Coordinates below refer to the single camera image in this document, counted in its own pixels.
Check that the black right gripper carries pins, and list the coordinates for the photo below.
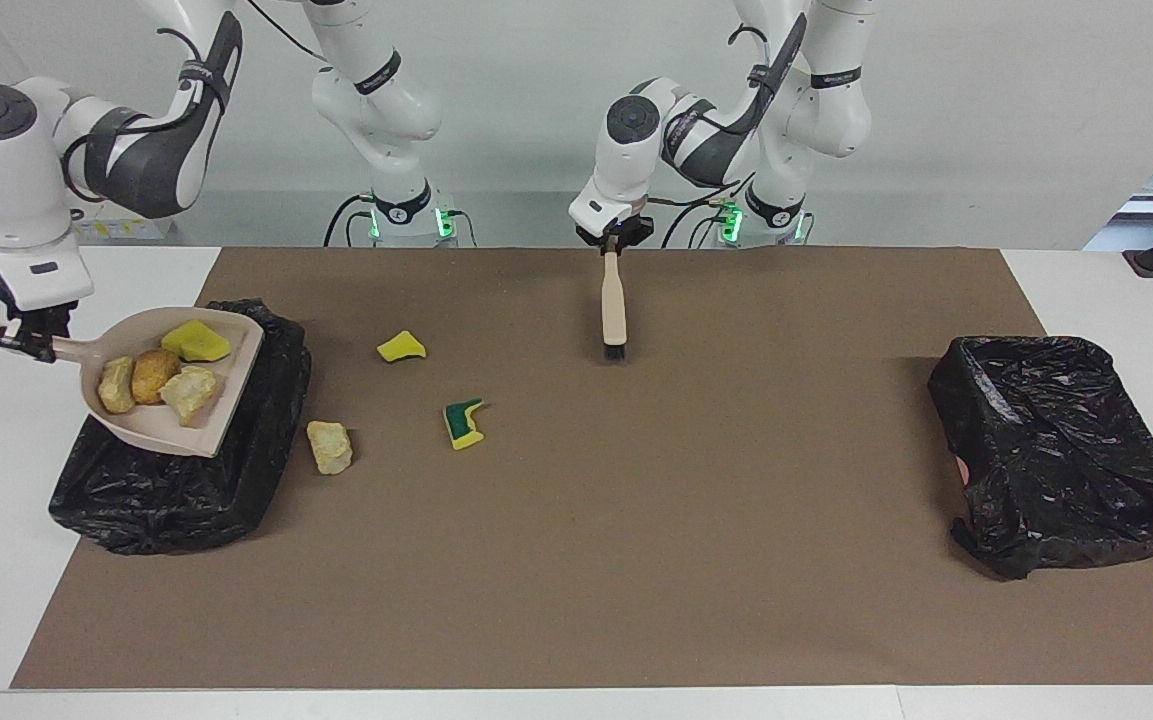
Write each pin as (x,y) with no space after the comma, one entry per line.
(44,318)

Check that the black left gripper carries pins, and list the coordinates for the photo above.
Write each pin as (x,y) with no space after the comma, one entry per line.
(616,230)

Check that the beige hand brush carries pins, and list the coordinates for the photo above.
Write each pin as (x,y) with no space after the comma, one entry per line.
(614,310)

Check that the orange-striped toy croissant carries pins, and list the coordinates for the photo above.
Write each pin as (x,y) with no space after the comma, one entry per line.
(117,386)

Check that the brown toy bread roll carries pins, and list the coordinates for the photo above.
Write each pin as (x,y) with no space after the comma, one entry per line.
(154,375)

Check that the yellow sponge piece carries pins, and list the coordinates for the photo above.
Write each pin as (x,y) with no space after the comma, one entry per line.
(399,347)
(196,342)

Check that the pale toy bread chunk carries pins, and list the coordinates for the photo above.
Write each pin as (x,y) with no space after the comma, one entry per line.
(191,393)
(329,447)

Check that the beige plastic dustpan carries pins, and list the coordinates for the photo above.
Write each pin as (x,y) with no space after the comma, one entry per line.
(236,390)

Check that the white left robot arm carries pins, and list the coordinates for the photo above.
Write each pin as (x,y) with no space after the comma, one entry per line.
(626,160)

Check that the black bag-lined bin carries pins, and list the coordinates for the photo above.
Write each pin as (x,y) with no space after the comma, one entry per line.
(166,500)
(1056,450)

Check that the green and yellow sponge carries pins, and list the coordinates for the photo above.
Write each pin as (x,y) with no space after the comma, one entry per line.
(462,428)

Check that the brown table mat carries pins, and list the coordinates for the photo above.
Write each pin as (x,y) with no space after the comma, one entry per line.
(576,650)

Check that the white wall socket box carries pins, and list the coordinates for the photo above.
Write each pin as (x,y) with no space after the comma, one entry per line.
(126,228)

